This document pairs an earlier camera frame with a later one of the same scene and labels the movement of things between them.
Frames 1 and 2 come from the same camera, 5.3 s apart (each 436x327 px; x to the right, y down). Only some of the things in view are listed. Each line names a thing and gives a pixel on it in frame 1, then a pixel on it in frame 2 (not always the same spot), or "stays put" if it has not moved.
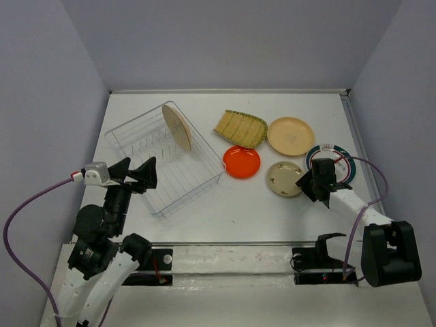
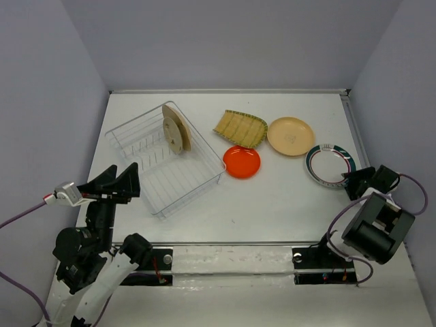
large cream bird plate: (178, 127) stays put
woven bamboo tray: (245, 129) stays put
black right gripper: (304, 182) to (353, 176)
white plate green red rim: (345, 169) stays put
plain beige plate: (291, 136) stays put
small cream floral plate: (282, 178) to (173, 135)
